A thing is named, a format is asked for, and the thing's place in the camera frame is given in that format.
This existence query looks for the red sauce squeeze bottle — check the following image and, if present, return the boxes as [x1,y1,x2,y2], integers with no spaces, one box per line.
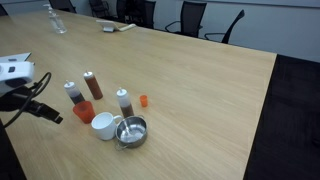
[83,70,104,101]

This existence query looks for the dark sauce squeeze bottle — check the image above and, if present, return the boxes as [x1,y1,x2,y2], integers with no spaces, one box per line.
[63,79,86,105]

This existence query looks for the grey flat plate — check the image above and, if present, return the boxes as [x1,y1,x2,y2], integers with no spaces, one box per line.
[0,52,33,64]

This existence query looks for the clear hand sanitizer bottle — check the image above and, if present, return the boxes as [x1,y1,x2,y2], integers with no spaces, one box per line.
[43,3,68,35]

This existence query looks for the small orange cup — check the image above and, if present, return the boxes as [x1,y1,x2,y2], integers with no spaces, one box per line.
[139,94,149,108]

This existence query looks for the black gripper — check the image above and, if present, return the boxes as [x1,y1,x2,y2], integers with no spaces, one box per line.
[0,85,64,125]

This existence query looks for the brown sauce squeeze bottle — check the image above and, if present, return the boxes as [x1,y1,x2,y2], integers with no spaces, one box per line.
[116,87,135,118]

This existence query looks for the large orange plastic cup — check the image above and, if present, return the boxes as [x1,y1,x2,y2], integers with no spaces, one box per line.
[72,100,97,125]

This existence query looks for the white ceramic mug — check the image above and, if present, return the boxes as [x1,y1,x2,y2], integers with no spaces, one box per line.
[90,111,123,141]

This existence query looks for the silver metal pot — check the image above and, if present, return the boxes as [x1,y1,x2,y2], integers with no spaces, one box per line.
[114,115,149,151]

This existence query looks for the black office chair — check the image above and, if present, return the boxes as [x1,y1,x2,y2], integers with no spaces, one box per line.
[164,0,208,38]
[48,0,77,14]
[203,9,246,45]
[88,0,111,18]
[133,0,157,30]

